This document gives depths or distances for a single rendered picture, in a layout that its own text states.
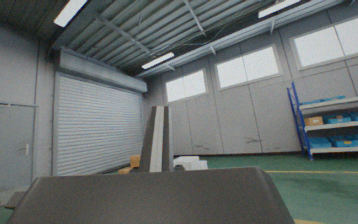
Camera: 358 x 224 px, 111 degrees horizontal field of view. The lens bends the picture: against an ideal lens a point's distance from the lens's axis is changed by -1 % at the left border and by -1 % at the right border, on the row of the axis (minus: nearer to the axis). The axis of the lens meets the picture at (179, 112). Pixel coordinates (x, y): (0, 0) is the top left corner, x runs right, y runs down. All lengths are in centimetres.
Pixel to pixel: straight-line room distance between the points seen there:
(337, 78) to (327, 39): 115
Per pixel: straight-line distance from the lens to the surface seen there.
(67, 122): 474
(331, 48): 574
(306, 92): 526
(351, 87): 559
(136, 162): 344
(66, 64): 478
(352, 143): 469
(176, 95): 586
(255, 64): 533
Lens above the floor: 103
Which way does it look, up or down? 9 degrees up
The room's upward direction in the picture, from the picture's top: 7 degrees counter-clockwise
